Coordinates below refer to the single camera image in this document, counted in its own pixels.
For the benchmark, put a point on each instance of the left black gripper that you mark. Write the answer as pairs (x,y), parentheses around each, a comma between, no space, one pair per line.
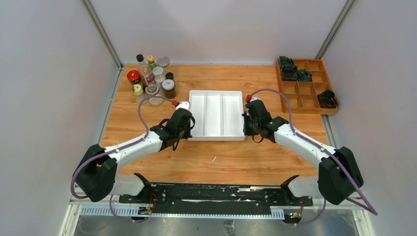
(187,133)

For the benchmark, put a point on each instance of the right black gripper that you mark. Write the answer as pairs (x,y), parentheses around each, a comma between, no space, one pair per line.
(248,131)

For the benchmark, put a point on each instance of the white divided plastic tray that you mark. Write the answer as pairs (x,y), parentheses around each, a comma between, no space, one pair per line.
(218,115)

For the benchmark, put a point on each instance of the clear lidded glass jar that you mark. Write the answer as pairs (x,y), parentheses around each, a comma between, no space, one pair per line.
(153,92)

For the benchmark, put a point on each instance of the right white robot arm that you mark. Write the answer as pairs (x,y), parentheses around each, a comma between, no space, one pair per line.
(338,173)

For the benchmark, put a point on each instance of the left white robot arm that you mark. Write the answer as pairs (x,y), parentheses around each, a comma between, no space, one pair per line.
(97,173)

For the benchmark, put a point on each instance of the brown jar white lid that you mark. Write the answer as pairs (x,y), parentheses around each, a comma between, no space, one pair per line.
(169,88)

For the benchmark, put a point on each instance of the small black-cap bottle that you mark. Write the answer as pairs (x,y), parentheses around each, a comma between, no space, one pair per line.
(169,76)

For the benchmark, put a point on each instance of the white-lid spice shaker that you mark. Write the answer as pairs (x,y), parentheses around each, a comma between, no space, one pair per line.
(159,75)

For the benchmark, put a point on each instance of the wooden compartment organizer box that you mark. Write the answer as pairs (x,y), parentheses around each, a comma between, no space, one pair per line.
(316,97)

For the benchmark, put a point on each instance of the yellow-cap small bottle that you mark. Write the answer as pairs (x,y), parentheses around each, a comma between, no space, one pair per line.
(139,92)

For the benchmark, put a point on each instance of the silver-lid glass jar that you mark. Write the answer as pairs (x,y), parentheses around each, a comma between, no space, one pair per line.
(165,63)

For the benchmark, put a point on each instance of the yellow-cap green bottle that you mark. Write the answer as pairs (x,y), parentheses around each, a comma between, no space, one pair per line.
(151,62)

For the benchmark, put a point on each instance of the black-cap clear sauce bottle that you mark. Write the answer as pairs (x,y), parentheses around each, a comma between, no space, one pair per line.
(145,70)

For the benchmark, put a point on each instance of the red-lid sauce jar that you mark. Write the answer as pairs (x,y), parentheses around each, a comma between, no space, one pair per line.
(134,77)

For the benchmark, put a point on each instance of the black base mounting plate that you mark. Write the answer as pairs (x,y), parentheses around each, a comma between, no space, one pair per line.
(197,199)

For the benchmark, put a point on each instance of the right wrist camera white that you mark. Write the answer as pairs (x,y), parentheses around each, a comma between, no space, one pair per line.
(253,98)

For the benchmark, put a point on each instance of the green cable bundle small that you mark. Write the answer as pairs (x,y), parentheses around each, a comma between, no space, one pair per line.
(304,75)

